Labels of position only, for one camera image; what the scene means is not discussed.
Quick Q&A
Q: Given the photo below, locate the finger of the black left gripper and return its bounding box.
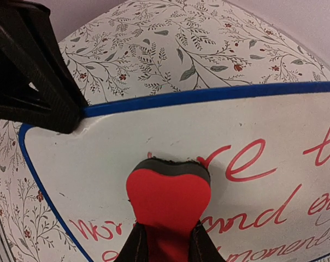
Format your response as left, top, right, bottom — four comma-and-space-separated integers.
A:
0, 1, 87, 134

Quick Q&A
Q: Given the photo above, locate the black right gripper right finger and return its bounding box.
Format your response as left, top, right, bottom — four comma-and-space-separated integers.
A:
188, 221, 225, 262

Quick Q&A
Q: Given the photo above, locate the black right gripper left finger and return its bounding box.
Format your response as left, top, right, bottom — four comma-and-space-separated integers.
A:
115, 222, 149, 262

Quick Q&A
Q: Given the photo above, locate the red whiteboard eraser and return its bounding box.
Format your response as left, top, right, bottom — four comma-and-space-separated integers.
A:
126, 158, 211, 261

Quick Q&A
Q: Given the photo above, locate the small whiteboard blue frame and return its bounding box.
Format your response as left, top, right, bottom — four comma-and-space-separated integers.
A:
19, 82, 330, 261

